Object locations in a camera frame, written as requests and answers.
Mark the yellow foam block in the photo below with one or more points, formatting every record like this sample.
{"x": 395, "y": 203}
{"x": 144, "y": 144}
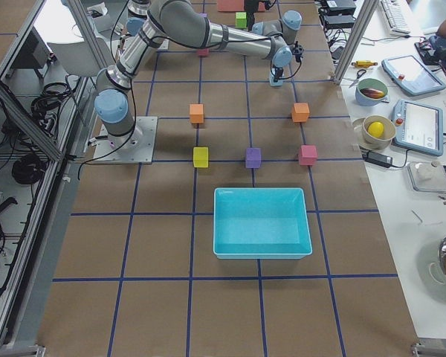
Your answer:
{"x": 201, "y": 157}

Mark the pink foam block far right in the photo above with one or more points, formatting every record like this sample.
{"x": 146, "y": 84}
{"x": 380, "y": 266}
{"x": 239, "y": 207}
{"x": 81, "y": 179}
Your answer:
{"x": 307, "y": 155}

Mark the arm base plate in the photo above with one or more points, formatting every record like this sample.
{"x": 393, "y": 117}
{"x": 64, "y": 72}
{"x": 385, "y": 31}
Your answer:
{"x": 163, "y": 44}
{"x": 139, "y": 149}

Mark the teach pendant near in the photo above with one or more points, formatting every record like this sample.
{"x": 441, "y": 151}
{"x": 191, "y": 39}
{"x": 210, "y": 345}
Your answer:
{"x": 418, "y": 127}

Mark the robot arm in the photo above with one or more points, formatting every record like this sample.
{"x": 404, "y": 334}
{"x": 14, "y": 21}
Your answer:
{"x": 137, "y": 11}
{"x": 178, "y": 22}

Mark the black power adapter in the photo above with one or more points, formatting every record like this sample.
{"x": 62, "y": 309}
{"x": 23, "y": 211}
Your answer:
{"x": 337, "y": 14}

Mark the light blue foam block carried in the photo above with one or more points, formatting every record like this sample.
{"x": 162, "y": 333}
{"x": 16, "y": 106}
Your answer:
{"x": 274, "y": 81}

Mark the beige bowl with lemon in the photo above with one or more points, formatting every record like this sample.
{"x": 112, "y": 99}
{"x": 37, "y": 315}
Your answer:
{"x": 374, "y": 132}

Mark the green foam block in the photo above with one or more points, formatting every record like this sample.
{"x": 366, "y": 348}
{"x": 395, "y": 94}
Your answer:
{"x": 241, "y": 20}

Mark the pink plastic bin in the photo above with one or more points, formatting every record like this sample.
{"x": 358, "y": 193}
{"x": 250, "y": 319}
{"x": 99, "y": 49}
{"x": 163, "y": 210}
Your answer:
{"x": 238, "y": 5}

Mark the black handled scissors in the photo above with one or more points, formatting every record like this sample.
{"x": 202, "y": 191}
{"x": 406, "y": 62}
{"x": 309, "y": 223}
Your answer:
{"x": 359, "y": 75}

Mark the orange foam block window side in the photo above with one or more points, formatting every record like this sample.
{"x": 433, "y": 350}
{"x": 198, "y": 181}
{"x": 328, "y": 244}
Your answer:
{"x": 300, "y": 112}

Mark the purple foam block near cyan bin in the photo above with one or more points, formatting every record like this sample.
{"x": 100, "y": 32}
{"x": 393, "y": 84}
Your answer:
{"x": 253, "y": 158}

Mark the brass cylinder tool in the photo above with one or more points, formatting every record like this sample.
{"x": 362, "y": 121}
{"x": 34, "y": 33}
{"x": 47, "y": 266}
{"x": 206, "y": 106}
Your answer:
{"x": 364, "y": 64}

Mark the white keyboard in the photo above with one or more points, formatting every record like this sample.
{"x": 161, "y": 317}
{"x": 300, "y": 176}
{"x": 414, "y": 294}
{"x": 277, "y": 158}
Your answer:
{"x": 394, "y": 18}

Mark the teach pendant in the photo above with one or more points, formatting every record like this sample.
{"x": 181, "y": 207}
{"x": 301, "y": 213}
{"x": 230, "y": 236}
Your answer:
{"x": 412, "y": 75}
{"x": 418, "y": 127}

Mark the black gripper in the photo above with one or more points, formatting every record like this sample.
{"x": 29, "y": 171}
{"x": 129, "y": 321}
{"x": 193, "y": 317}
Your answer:
{"x": 250, "y": 4}
{"x": 277, "y": 71}

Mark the aluminium frame post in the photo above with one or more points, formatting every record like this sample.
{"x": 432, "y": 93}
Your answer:
{"x": 362, "y": 20}

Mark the teach pendant far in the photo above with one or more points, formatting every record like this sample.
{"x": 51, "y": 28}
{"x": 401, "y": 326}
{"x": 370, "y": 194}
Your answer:
{"x": 412, "y": 75}

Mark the black laptop charger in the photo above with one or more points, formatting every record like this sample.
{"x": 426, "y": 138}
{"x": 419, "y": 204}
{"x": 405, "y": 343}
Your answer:
{"x": 377, "y": 159}

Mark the dark pink foam block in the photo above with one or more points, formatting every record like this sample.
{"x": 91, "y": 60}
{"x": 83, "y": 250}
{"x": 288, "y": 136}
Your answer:
{"x": 203, "y": 52}

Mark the digital kitchen scale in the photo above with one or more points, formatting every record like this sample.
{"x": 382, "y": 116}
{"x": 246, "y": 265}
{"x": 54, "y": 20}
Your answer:
{"x": 427, "y": 176}

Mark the cyan plastic bin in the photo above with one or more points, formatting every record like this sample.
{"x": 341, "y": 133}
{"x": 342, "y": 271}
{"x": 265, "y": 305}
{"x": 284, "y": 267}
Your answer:
{"x": 260, "y": 223}

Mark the light blue bowl with fruit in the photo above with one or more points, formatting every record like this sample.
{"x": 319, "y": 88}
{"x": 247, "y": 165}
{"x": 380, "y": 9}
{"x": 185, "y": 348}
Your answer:
{"x": 370, "y": 92}

